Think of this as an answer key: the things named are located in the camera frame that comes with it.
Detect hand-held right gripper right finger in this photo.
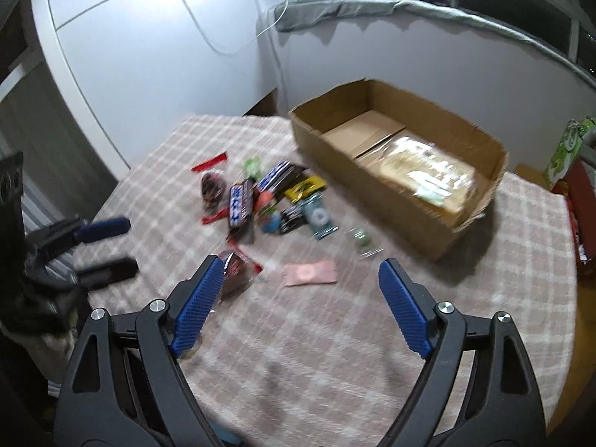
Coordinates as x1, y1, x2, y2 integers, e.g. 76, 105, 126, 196
378, 257, 548, 447

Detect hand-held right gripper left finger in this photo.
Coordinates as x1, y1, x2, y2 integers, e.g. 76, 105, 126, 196
53, 255, 243, 447

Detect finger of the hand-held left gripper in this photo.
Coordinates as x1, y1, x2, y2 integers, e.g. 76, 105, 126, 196
42, 216, 131, 254
70, 257, 139, 289

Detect clear red snack packet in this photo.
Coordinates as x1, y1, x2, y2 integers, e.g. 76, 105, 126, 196
216, 249, 264, 301

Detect pink snack packet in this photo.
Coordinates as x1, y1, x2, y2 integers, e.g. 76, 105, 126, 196
282, 261, 338, 286

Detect brown chocolate bar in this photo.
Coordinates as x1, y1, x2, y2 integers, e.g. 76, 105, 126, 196
227, 179, 257, 238

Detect dark red snack packet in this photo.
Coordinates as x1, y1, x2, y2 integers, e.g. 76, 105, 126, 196
200, 172, 226, 210

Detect cardboard box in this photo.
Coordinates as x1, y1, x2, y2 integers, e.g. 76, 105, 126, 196
289, 78, 508, 262

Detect blue white snack bar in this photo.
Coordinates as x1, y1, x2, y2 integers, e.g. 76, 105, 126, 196
256, 161, 305, 194

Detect pink plaid blanket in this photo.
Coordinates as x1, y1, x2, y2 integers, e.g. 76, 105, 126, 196
70, 114, 578, 447

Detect long red snack packet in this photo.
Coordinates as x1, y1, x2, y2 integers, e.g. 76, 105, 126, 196
192, 150, 230, 172

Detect teal snack packet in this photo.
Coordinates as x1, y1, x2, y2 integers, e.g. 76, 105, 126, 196
300, 194, 338, 241

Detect black snack packet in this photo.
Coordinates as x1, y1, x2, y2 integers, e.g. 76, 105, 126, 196
278, 207, 308, 235

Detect large clear snack bag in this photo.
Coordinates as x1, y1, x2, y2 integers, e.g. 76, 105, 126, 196
356, 133, 478, 217

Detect yellow snack packet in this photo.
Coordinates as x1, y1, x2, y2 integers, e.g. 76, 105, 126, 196
284, 174, 327, 203

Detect red box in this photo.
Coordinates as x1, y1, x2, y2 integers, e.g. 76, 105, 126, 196
565, 158, 596, 280

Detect green packets on far table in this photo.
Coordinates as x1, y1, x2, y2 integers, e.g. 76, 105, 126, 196
545, 116, 596, 191

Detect grey cloth on sill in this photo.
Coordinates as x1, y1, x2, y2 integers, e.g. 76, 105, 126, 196
272, 0, 596, 89

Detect white cable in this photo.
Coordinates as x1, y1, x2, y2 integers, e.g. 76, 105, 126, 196
177, 0, 280, 57

